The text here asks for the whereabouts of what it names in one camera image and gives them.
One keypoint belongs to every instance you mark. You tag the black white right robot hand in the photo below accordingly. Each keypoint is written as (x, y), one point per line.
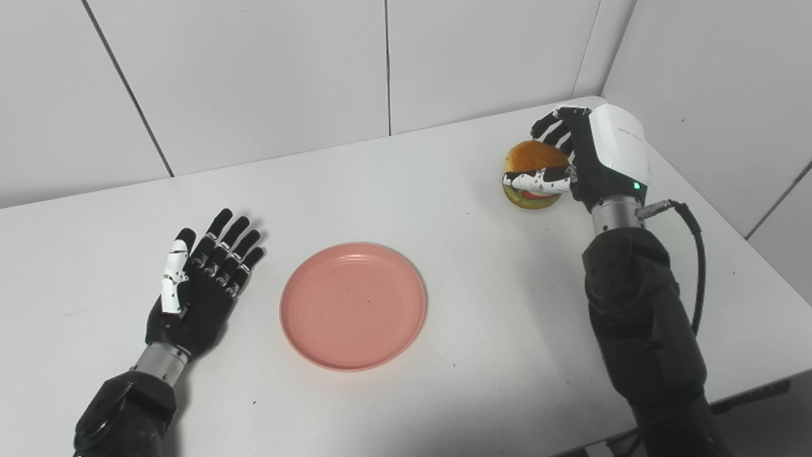
(615, 152)

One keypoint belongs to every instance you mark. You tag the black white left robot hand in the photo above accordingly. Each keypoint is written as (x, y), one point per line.
(200, 311)

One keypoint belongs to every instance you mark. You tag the toy hamburger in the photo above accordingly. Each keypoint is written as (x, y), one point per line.
(530, 155)

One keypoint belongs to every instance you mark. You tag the pink round plate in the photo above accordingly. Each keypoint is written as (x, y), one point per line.
(352, 304)

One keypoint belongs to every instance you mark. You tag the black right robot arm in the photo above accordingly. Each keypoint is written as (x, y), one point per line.
(641, 330)

